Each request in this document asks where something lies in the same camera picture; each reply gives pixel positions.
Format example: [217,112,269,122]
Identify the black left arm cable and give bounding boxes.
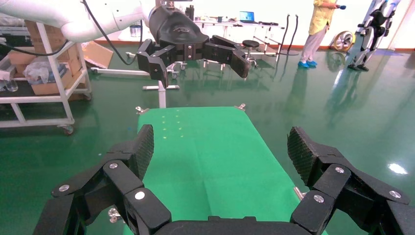
[0,39,69,57]
[81,0,144,66]

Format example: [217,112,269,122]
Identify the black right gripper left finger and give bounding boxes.
[32,124,172,235]

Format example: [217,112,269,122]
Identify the person in yellow coat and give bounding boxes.
[298,0,347,70]

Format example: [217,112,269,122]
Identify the open laptop computer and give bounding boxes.
[239,11,258,24]

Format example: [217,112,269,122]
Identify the clear plastic bag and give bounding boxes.
[23,56,67,86]

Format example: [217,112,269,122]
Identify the yellow rimmed wheel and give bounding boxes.
[333,30,356,52]

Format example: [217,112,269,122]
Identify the green table cloth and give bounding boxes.
[122,107,329,235]

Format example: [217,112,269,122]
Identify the black curved pole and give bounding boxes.
[278,14,291,56]
[287,14,300,56]

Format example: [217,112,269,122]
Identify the clear plastic bottle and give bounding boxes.
[3,77,19,93]

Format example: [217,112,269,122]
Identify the white metal table stand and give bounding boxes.
[91,67,181,109]

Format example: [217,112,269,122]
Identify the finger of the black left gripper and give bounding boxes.
[136,39,177,89]
[204,35,251,79]

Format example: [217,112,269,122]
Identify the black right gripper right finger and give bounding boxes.
[287,126,415,235]

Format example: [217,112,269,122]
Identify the brown cardboard box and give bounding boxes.
[8,45,82,75]
[30,70,87,96]
[24,20,69,54]

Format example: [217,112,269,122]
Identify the white black humanoid robot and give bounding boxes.
[347,0,402,72]

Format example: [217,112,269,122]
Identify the black round stool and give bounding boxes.
[241,40,261,69]

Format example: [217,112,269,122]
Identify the white metal shelf cart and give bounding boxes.
[0,22,93,135]

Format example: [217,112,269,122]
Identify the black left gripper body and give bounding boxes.
[148,5,210,62]

